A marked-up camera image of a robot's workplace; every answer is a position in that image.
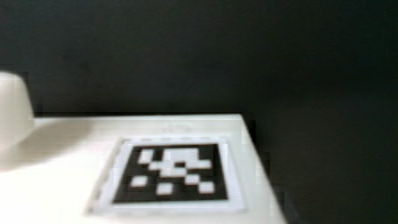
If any white drawer box front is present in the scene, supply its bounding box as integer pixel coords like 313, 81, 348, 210
0, 71, 290, 224

